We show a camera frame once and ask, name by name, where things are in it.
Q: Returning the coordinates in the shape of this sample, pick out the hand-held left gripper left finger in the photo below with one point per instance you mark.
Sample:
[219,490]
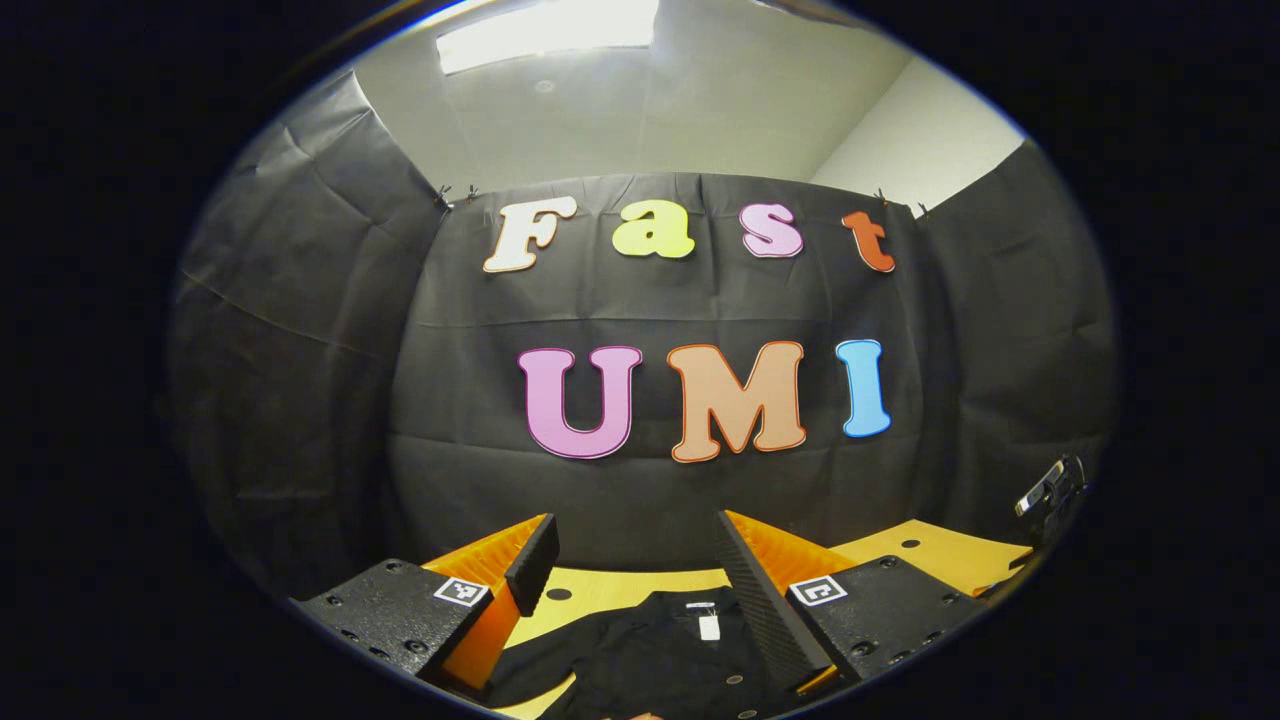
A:
[535,565]

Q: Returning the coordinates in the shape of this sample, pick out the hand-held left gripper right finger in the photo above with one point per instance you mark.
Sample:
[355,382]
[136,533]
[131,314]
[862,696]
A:
[760,600]

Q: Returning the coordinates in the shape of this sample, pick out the black shirt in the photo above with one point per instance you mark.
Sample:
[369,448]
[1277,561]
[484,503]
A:
[640,660]

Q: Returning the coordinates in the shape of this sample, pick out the black backdrop cloth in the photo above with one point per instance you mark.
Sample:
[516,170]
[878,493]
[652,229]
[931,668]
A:
[650,500]

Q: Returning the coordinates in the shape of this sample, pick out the ceiling light panel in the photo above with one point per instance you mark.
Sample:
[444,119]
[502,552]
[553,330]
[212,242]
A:
[545,30]

